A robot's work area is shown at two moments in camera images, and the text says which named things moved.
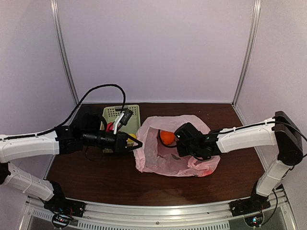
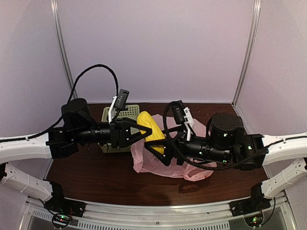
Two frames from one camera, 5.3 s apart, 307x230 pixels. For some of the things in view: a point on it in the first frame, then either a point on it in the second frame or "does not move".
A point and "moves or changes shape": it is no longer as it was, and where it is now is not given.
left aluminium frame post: (60, 36) does not move
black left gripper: (120, 143) → (122, 136)
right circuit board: (254, 221) does not move
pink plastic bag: (154, 157) moves or changes shape
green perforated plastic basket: (110, 113) does not move
